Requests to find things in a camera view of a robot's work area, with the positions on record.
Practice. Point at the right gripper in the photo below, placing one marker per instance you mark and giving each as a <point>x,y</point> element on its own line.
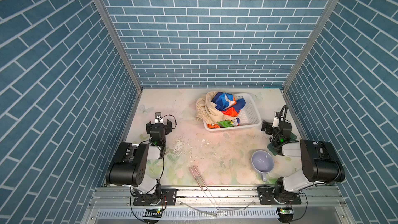
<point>266,126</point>

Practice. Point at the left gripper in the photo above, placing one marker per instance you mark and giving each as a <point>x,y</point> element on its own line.
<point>169,126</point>

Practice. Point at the beige shorts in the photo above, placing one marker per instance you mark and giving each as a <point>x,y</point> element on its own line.
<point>207,112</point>

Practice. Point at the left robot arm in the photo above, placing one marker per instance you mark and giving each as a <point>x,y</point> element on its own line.
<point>128,166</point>

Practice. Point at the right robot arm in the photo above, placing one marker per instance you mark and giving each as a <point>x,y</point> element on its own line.
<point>320,164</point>

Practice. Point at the rainbow coloured shorts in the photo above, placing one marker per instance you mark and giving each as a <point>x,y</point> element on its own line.
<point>229,105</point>

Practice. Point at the lavender mug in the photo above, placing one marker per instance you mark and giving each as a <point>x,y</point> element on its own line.
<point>263,163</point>

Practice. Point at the white plastic basket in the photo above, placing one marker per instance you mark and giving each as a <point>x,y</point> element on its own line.
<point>249,116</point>

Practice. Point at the pink chopstick pair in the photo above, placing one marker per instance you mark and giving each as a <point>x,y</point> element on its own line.
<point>201,183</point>

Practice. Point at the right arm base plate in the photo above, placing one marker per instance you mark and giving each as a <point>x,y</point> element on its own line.
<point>270,196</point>

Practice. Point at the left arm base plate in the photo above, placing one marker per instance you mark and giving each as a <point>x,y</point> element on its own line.
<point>155,196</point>

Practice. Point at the aluminium front rail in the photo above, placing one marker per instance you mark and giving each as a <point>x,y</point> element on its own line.
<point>219,197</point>

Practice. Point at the white cable duct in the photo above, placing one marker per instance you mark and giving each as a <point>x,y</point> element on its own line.
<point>174,214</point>

